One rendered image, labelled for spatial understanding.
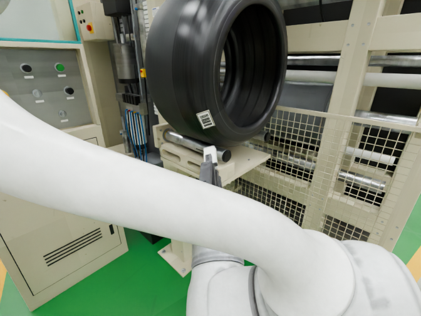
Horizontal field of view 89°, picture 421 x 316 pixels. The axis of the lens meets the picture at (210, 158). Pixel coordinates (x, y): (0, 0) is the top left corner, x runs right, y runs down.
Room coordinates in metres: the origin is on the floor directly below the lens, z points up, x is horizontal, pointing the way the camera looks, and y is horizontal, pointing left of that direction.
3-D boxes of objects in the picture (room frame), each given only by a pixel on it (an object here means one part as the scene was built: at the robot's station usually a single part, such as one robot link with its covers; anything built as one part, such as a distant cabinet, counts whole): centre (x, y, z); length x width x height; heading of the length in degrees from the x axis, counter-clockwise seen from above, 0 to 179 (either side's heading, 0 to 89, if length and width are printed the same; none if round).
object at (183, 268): (1.07, 0.17, 0.01); 0.27 x 0.27 x 0.02; 47
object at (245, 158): (0.91, -0.03, 0.80); 0.37 x 0.36 x 0.02; 137
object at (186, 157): (0.81, 0.07, 0.83); 0.36 x 0.09 x 0.06; 47
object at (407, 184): (0.99, -0.42, 0.65); 0.90 x 0.02 x 0.70; 47
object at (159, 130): (1.03, 0.10, 0.90); 0.40 x 0.03 x 0.10; 137
